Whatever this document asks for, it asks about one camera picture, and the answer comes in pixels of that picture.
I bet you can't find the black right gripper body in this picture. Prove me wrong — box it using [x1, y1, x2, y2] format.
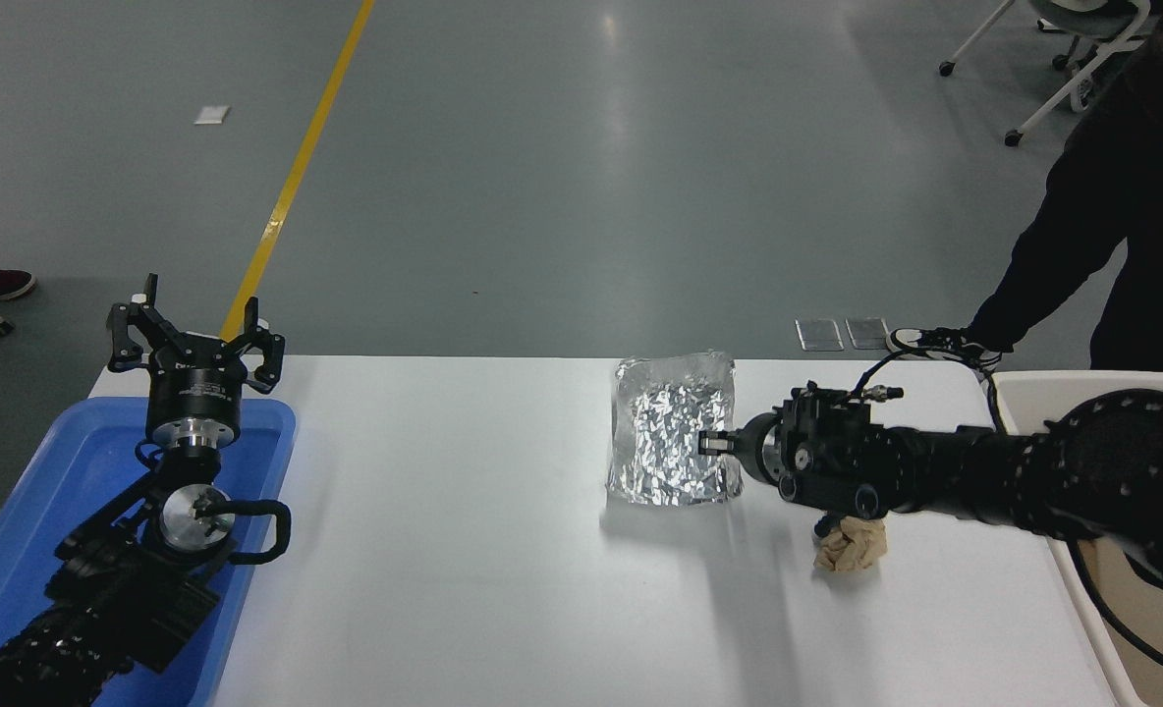
[736, 412, 780, 484]

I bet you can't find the large pale bin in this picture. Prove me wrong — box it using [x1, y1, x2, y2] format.
[989, 370, 1163, 707]

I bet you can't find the blue plastic tray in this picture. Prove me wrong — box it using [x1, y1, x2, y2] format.
[0, 396, 297, 707]

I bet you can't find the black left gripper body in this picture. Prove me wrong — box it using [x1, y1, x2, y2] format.
[145, 339, 250, 429]

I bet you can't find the silver foil tray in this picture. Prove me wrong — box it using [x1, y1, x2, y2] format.
[606, 351, 745, 509]

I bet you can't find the white wheeled chair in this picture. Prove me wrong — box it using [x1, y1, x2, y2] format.
[938, 0, 1152, 148]

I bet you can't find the standing person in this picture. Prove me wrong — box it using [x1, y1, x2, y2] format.
[886, 0, 1163, 372]

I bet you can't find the crumpled tan paper ball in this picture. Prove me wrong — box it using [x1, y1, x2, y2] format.
[814, 517, 887, 573]

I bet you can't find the yellow floor tape line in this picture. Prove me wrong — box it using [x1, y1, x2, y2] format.
[218, 0, 376, 345]

